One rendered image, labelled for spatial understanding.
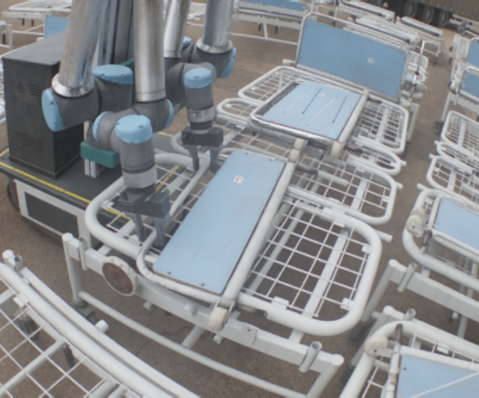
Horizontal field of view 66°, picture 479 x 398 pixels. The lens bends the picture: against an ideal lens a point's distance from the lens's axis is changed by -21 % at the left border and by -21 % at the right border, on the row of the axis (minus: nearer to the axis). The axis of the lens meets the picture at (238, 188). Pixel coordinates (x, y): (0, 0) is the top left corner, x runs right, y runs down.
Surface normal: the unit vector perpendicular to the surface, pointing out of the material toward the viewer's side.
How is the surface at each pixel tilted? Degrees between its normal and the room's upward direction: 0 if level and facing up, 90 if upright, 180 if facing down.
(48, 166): 90
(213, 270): 2
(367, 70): 91
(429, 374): 5
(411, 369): 5
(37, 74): 90
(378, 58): 91
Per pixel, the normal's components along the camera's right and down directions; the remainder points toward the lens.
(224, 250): 0.11, -0.83
